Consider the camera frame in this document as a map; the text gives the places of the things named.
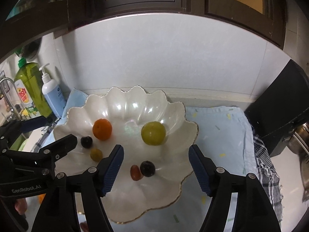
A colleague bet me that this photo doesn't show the tall chrome faucet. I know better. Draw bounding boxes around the tall chrome faucet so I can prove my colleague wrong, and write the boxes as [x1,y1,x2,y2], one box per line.
[0,77,22,121]

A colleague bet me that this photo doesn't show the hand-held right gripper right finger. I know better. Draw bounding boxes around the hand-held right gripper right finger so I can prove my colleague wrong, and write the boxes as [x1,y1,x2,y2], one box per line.
[188,144,282,232]

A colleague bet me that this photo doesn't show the person's left hand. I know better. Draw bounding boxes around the person's left hand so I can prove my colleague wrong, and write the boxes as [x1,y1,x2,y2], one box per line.
[14,199,27,215]

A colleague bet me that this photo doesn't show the light blue cloth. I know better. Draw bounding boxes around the light blue cloth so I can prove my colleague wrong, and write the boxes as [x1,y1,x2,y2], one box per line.
[31,88,257,232]

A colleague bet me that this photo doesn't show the green grape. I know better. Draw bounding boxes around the green grape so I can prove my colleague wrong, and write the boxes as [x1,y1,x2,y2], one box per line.
[90,148,103,162]

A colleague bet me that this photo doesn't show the dark round strainer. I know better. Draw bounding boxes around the dark round strainer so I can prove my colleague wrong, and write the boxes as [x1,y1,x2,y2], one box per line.
[24,41,41,61]

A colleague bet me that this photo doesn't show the dark purple grape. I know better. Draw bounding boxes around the dark purple grape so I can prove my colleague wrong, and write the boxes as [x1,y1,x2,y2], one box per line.
[140,160,156,177]
[80,136,93,148]

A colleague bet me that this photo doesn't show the checkered fringed cloth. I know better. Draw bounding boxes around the checkered fringed cloth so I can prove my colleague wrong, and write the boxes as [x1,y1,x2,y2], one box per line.
[31,123,284,225]

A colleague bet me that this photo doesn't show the black knife block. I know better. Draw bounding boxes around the black knife block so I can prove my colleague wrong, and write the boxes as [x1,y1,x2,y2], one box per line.
[244,59,309,157]

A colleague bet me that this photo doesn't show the green dish soap bottle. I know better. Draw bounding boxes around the green dish soap bottle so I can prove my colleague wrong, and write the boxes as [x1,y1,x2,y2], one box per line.
[14,57,53,119]

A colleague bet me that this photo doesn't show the green plum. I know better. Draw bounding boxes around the green plum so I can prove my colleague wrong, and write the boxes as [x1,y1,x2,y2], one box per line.
[141,121,167,146]

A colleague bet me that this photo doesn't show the large steel pot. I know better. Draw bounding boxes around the large steel pot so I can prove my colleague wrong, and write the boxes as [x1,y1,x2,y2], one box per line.
[286,122,309,155]

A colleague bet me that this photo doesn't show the blue pump bottle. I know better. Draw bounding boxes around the blue pump bottle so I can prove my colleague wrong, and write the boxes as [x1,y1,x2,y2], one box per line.
[39,63,67,118]

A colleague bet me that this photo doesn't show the white scalloped bowl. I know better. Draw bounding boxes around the white scalloped bowl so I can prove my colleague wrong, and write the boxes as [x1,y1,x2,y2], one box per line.
[53,85,199,224]

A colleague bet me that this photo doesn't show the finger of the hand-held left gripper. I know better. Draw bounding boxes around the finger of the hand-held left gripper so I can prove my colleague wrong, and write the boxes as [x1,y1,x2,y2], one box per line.
[0,116,47,150]
[0,134,78,186]

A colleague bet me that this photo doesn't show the brown wooden window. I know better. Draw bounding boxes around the brown wooden window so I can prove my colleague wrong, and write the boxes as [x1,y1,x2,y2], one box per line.
[0,0,297,63]

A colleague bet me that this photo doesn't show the green plastic basin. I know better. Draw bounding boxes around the green plastic basin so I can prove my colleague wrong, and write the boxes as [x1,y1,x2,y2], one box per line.
[10,134,28,151]

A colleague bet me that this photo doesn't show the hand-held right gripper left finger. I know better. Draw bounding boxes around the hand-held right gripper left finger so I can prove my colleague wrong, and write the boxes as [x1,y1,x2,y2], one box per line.
[30,144,125,232]

